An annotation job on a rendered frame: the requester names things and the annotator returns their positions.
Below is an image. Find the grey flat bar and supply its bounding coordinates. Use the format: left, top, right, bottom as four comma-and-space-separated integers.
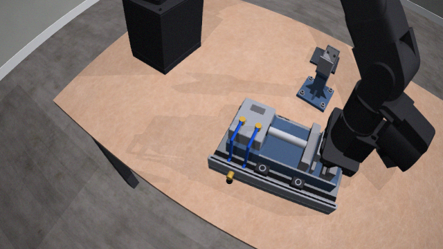
319, 166, 327, 178
308, 160, 316, 174

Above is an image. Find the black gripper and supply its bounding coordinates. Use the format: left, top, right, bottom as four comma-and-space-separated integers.
319, 107, 372, 177

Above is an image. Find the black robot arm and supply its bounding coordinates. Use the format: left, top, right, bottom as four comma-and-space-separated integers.
340, 0, 435, 172

